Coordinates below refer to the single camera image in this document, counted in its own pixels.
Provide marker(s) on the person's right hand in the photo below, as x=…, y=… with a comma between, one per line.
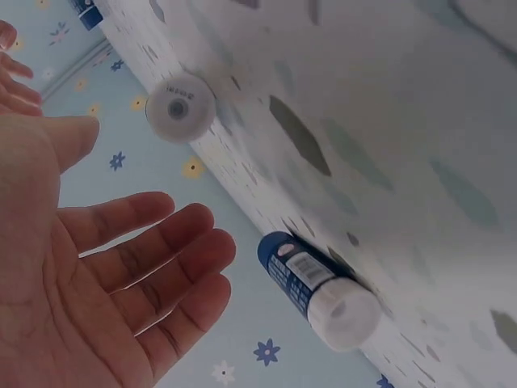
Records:
x=12, y=91

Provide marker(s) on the blue white glue stick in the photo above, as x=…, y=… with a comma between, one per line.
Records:
x=319, y=289
x=89, y=15
x=180, y=108

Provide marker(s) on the person's left thumb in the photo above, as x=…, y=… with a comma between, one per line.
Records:
x=74, y=139

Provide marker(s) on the person's right fingers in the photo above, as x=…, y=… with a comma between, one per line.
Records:
x=16, y=95

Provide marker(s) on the person's left hand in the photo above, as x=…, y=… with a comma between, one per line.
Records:
x=52, y=283

